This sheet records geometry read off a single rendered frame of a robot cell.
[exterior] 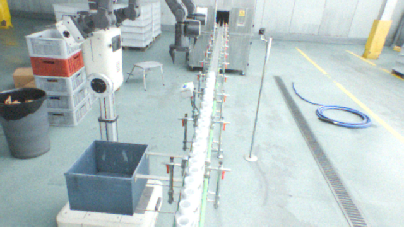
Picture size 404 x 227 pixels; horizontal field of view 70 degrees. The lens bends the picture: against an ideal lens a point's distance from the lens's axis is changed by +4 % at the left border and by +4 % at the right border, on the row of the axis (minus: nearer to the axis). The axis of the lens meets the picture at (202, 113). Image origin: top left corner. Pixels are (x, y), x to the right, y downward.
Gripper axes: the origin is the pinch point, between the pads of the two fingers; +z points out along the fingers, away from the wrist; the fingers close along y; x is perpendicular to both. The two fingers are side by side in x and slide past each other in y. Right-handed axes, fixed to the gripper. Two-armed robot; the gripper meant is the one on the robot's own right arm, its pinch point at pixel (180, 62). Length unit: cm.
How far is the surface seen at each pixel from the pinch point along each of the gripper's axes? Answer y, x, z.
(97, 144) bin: -44, -11, 47
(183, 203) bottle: 13, -75, 25
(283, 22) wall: 250, 1019, 77
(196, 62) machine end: -32, 470, 117
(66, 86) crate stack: -162, 168, 82
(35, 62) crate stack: -191, 166, 54
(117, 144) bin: -33, -11, 46
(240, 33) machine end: 59, 469, 48
